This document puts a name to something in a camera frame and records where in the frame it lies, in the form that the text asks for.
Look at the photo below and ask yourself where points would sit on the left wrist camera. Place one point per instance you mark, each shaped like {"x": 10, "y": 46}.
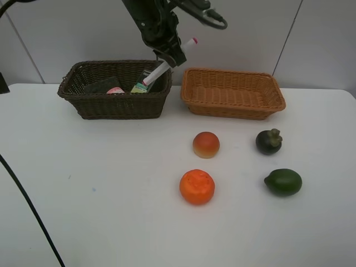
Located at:
{"x": 203, "y": 12}

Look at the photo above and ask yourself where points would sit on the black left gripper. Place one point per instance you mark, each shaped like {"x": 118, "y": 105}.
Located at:
{"x": 162, "y": 37}

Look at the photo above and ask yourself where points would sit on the white marker pink cap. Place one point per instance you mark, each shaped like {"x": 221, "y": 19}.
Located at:
{"x": 162, "y": 68}

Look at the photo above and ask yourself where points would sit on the orange wicker basket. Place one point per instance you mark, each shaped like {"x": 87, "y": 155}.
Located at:
{"x": 232, "y": 94}

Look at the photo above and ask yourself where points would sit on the green avocado fruit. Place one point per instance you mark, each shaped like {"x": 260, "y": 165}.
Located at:
{"x": 283, "y": 182}

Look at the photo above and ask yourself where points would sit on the dark mangosteen fruit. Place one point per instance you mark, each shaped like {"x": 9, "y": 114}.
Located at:
{"x": 269, "y": 142}

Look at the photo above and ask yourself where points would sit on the dark brown wicker basket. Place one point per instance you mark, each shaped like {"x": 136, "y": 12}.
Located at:
{"x": 115, "y": 106}

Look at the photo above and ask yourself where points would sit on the orange tangerine fruit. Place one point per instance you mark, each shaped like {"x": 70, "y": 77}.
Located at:
{"x": 197, "y": 187}

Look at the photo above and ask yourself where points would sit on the red orange peach fruit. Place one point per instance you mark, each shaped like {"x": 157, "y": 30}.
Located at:
{"x": 206, "y": 145}

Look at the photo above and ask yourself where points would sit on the black rectangular bottle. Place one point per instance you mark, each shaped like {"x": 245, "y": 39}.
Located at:
{"x": 140, "y": 86}

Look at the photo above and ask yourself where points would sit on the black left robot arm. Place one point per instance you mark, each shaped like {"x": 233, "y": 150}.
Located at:
{"x": 147, "y": 10}

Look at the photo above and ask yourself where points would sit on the pink bottle white cap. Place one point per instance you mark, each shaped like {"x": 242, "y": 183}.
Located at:
{"x": 115, "y": 90}

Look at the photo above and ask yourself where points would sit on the black whiteboard eraser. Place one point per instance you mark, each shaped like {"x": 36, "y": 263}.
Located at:
{"x": 102, "y": 86}

